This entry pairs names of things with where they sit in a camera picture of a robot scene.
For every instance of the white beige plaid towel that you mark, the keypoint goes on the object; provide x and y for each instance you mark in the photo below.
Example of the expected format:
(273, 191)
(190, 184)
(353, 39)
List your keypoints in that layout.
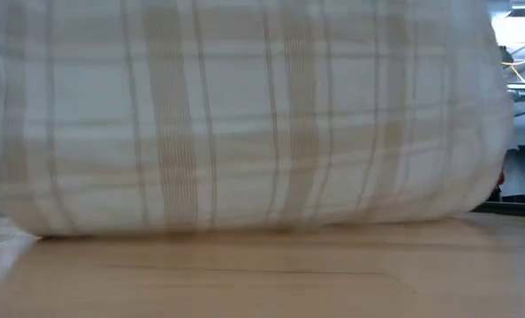
(245, 123)

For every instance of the white hanging sheet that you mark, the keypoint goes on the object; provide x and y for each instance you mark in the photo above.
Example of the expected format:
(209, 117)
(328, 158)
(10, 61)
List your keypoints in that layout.
(521, 176)

